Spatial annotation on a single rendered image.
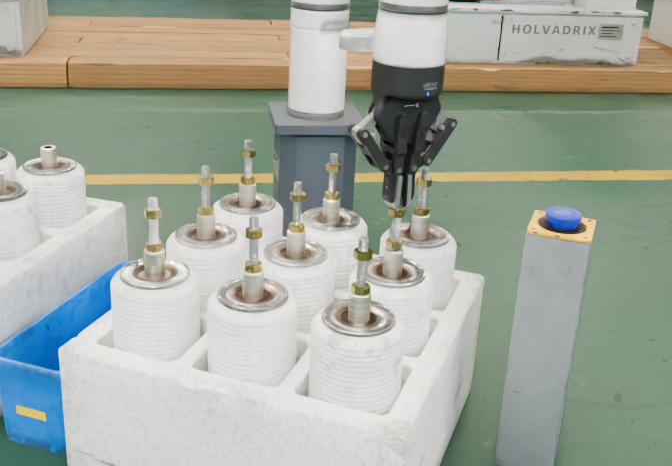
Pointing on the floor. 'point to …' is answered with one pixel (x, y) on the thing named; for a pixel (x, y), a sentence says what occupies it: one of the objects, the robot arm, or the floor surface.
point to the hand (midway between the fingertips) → (398, 188)
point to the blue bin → (47, 365)
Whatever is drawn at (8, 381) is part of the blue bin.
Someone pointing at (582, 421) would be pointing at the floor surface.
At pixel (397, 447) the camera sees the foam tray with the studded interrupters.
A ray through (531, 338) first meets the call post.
